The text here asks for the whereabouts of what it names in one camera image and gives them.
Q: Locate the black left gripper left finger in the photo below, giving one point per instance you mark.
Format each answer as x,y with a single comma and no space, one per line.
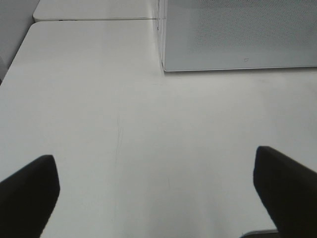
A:
28,198

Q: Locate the white microwave oven body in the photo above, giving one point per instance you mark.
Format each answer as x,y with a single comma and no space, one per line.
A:
160,14

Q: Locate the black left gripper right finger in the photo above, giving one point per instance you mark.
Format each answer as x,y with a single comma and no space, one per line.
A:
288,191

